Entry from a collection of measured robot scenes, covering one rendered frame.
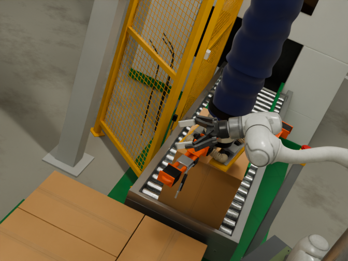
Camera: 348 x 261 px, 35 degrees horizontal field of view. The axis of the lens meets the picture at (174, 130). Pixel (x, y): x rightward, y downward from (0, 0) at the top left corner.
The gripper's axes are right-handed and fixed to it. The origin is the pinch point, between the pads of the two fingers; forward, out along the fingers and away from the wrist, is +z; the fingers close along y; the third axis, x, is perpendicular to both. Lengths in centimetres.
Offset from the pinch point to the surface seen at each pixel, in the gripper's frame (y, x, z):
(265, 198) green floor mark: 146, -207, -17
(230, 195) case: 41, -85, -7
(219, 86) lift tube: 52, -17, -13
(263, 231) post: 68, -153, -18
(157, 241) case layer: 16, -89, 34
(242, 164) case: 57, -78, -15
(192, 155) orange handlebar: 18.2, -29.4, 1.8
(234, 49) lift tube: 53, 3, -23
